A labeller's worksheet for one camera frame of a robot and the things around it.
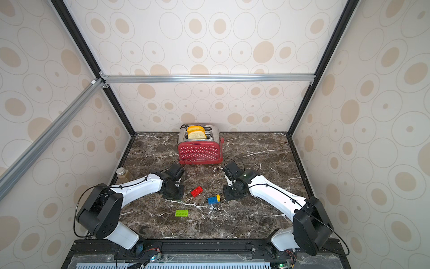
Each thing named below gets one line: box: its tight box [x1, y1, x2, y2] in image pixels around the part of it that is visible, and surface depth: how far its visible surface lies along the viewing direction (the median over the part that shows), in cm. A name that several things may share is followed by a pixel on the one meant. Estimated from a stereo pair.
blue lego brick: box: [207, 196, 221, 205], surface depth 89 cm
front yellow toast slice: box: [187, 129, 208, 140], surface depth 94 cm
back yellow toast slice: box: [187, 125, 206, 133], surface depth 96 cm
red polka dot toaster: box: [177, 124, 224, 165], surface depth 97 cm
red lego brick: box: [190, 186, 204, 198], surface depth 92 cm
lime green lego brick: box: [175, 209, 189, 217], surface depth 85 cm
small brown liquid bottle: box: [115, 167, 134, 185], surface depth 91 cm
